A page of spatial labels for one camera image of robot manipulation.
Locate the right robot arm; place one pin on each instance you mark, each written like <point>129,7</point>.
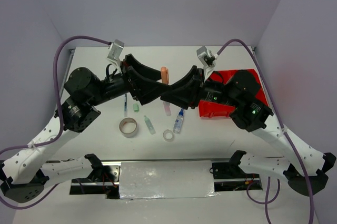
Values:
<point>300,165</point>

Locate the pink highlighter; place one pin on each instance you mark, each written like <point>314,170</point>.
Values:
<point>167,109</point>

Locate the orange highlighter cap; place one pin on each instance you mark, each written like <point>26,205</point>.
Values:
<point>164,75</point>

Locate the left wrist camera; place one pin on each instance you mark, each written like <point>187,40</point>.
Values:
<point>115,50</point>

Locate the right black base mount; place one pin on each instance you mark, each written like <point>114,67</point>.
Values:
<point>228,178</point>

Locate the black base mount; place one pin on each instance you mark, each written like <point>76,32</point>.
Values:
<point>228,178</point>
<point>105,176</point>

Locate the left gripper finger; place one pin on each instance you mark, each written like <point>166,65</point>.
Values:
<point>143,70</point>
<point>150,90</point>

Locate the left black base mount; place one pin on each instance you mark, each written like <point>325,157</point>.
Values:
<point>105,176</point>

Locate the large tape roll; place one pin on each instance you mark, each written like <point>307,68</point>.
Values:
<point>128,127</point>

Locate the white foil panel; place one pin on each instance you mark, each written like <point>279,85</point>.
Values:
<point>166,179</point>

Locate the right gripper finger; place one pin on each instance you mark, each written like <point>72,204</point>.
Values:
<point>182,96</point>
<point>183,81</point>

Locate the blue spray bottle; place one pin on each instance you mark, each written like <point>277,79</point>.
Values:
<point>178,122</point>

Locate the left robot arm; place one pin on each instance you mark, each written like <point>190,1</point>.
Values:
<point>26,174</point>

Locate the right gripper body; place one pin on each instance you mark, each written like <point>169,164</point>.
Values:
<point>201,87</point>

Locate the small clear tape roll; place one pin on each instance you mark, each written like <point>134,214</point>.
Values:
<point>168,135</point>

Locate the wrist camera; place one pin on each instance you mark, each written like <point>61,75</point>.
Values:
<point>208,61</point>
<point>115,50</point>

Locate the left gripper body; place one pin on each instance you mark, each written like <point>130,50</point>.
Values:
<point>124,71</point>

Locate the green highlighter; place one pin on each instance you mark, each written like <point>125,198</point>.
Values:
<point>149,125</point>

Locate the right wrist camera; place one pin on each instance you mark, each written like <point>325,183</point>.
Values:
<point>208,61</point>

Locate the green highlighter cap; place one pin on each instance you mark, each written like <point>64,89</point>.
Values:
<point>136,108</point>

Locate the left blue pen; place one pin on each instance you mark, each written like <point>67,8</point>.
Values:
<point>125,106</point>

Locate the red compartment tray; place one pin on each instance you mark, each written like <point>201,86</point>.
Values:
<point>209,110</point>

